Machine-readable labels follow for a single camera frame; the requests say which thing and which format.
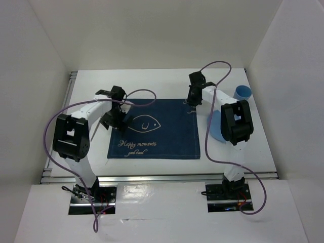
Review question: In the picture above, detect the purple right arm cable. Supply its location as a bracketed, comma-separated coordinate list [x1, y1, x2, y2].
[197, 60, 268, 215]

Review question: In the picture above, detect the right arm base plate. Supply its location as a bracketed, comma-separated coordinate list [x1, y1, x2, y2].
[201, 183, 254, 213]

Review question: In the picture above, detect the silver spoon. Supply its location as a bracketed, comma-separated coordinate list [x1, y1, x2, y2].
[90, 121, 100, 142]

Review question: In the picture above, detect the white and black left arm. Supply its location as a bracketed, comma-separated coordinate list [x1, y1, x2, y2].
[53, 86, 133, 202]

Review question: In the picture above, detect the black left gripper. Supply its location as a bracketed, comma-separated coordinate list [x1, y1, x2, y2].
[99, 107, 133, 137]

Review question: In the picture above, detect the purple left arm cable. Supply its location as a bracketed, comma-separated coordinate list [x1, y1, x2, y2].
[43, 89, 157, 233]

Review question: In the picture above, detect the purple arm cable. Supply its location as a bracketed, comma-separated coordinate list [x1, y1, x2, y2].
[43, 89, 157, 233]
[197, 60, 268, 215]

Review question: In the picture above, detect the light blue plate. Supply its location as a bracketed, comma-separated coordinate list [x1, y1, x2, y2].
[209, 110, 226, 144]

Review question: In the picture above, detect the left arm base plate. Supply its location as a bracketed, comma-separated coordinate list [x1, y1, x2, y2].
[61, 186, 117, 215]

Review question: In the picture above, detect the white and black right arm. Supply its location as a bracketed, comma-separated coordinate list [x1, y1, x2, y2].
[187, 71, 254, 199]

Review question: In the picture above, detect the navy blue fish placemat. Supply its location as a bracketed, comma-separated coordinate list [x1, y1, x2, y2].
[107, 99, 200, 160]

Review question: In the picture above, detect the light blue cup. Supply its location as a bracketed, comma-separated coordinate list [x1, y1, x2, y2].
[233, 85, 252, 100]

